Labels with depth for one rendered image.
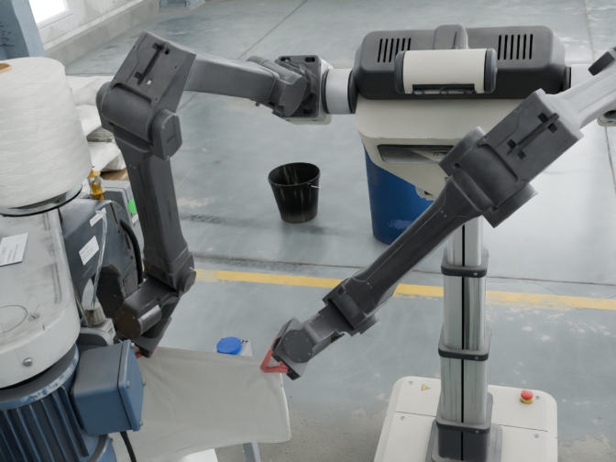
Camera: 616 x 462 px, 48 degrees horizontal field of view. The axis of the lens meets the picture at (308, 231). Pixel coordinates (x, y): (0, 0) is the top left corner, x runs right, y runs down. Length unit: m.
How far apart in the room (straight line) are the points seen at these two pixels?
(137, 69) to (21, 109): 0.15
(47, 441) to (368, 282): 0.50
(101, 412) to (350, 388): 1.88
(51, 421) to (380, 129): 0.78
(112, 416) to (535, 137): 0.65
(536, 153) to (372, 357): 2.15
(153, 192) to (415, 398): 1.52
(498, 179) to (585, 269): 2.64
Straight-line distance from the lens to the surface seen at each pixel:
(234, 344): 1.72
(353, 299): 1.11
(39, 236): 1.14
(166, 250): 1.16
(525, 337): 3.04
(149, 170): 1.00
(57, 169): 0.95
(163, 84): 0.92
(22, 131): 0.93
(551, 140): 0.85
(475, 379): 1.94
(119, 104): 0.94
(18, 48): 7.27
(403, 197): 3.43
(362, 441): 2.61
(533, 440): 2.28
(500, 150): 0.86
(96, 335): 1.06
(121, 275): 1.45
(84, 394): 0.99
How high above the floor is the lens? 1.91
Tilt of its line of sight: 30 degrees down
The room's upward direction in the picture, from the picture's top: 7 degrees counter-clockwise
